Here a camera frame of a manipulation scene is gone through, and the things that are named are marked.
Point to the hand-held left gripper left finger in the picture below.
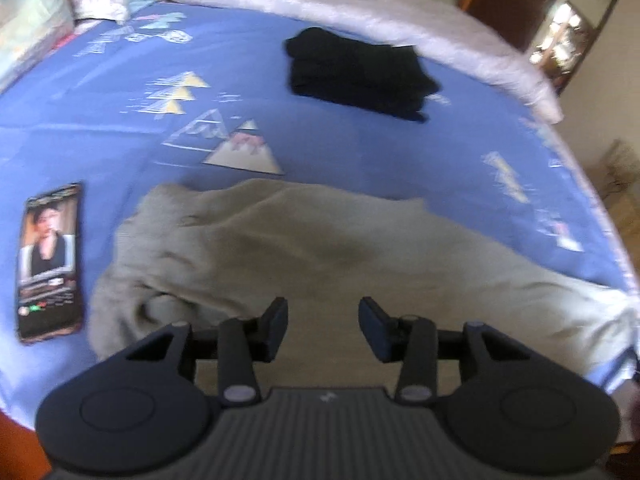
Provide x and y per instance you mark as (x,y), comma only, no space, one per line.
(277,330)

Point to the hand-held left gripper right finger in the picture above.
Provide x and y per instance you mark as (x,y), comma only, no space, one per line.
(372,330)

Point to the grey pants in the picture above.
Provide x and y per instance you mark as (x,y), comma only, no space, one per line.
(310,260)

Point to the smartphone with lit screen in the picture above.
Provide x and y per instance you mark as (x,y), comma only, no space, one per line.
(50,260)

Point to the black folded garment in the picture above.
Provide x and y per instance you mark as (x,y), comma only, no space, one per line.
(357,75)

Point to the blue printed bedsheet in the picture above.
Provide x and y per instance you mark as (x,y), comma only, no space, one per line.
(90,125)

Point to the white quilt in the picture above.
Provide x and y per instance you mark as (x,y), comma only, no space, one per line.
(350,5)

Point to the pale blue pillow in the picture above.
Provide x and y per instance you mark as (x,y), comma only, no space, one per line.
(30,25)

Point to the wooden bed side rail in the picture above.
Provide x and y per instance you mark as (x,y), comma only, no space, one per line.
(20,445)

